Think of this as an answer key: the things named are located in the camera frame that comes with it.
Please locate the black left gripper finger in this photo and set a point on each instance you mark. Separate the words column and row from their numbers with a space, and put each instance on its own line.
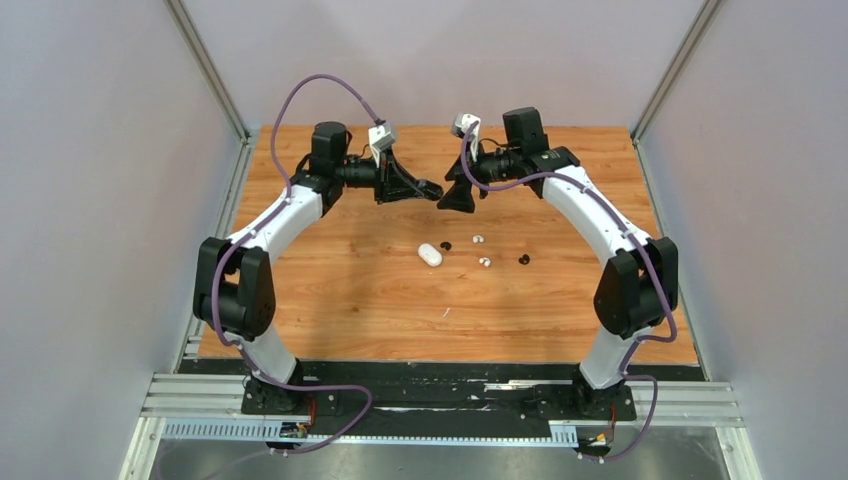
column 421, row 189
column 400, row 176

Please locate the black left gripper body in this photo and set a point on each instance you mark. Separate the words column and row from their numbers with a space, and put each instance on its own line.
column 384, row 177

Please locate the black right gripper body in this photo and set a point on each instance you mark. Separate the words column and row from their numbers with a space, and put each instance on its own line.
column 475, row 169

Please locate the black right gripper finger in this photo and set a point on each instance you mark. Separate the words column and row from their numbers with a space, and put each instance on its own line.
column 458, row 198
column 455, row 172

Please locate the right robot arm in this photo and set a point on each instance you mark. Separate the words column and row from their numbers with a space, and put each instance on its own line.
column 638, row 287

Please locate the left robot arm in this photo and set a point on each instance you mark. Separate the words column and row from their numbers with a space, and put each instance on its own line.
column 234, row 289

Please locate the white earbud charging case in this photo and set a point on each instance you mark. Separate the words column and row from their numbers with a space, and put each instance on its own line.
column 430, row 255

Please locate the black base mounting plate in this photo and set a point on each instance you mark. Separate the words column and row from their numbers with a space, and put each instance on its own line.
column 449, row 393

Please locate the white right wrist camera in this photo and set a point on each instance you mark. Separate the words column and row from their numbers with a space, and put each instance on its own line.
column 467, row 126

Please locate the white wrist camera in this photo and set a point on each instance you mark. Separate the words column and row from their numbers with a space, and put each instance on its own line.
column 381, row 137
column 467, row 126

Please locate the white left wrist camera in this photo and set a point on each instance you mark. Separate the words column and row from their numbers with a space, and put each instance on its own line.
column 381, row 137

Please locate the left aluminium corner post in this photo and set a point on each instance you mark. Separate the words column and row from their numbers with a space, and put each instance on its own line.
column 191, row 35

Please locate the aluminium corner post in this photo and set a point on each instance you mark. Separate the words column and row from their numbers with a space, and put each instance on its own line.
column 191, row 35
column 699, row 26

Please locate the slotted cable duct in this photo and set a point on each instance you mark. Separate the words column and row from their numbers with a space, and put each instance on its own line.
column 509, row 432

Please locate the right aluminium corner post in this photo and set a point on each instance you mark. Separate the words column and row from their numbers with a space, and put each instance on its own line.
column 699, row 26

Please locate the aluminium frame rail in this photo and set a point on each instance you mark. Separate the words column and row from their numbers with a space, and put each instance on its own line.
column 680, row 403

